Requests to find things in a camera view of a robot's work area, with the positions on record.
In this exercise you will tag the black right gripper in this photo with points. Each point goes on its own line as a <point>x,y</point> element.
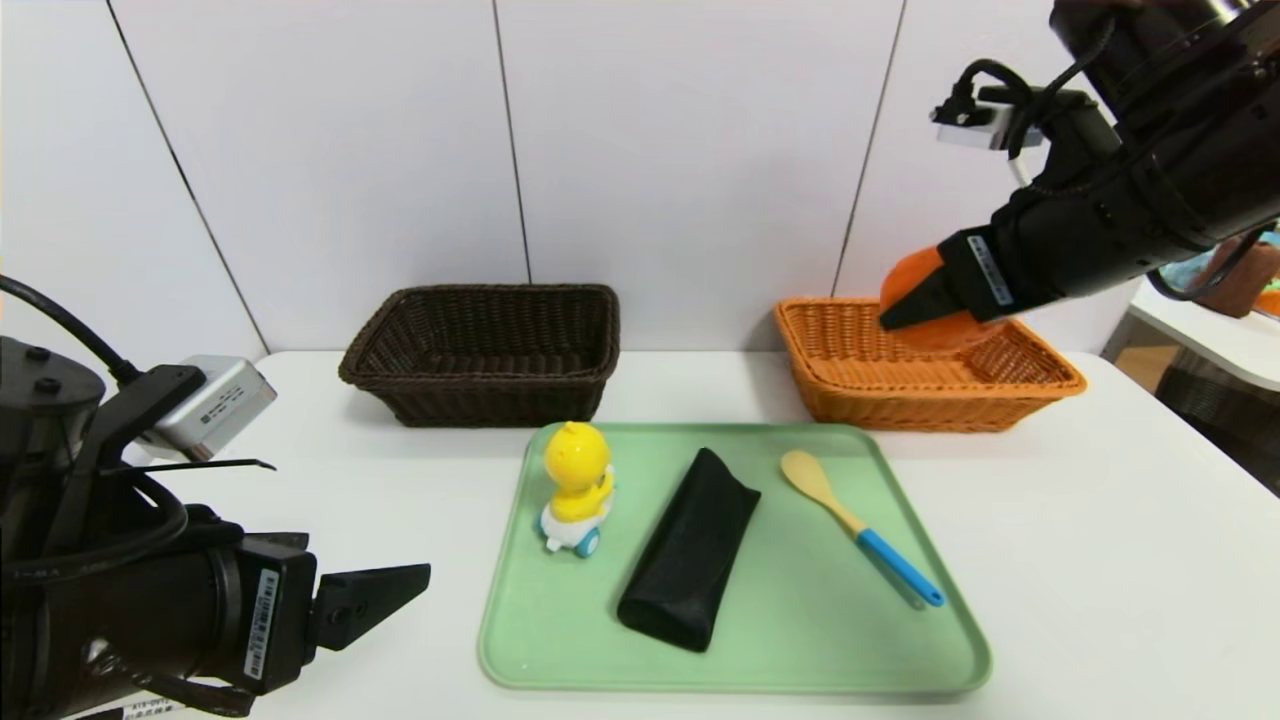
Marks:
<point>984,270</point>

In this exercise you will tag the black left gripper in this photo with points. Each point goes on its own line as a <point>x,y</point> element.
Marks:
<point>274,611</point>

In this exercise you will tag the orange fruit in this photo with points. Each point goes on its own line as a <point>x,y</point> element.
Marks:
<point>915,270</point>

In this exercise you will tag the yellow duck toy car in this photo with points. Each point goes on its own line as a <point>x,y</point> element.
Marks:
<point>577,460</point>

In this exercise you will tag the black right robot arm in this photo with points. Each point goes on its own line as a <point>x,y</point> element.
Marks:
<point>1150,200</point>

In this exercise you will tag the orange wicker basket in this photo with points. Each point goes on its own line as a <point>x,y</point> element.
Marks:
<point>900,405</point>

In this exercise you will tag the dark brown wicker basket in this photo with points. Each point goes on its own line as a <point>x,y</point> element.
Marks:
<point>500,400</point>

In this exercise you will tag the light green plastic tray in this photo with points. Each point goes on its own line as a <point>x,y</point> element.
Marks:
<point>560,620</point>

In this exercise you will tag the white side table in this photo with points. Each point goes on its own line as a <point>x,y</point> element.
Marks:
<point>1220,345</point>

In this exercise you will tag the brown cylindrical object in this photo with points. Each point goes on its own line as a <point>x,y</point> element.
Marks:
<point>1250,285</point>

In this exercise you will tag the dark grey woven bin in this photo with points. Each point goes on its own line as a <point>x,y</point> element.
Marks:
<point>1230,420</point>

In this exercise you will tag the small orange object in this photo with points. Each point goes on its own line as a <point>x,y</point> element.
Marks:
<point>1270,303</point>

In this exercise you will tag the black glasses case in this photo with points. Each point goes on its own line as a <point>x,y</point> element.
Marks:
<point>685,560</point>

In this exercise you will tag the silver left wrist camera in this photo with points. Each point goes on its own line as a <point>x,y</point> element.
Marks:
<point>215,405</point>

